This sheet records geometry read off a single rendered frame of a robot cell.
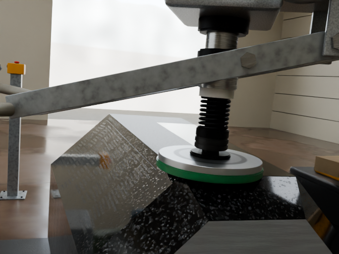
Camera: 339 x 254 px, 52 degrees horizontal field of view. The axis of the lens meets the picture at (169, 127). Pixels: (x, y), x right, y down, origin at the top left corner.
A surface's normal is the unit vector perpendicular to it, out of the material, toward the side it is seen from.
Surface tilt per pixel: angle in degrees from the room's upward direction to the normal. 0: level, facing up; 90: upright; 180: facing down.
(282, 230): 90
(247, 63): 90
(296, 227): 90
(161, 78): 90
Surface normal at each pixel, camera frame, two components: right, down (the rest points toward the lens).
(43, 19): 0.39, 0.15
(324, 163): -0.90, -0.03
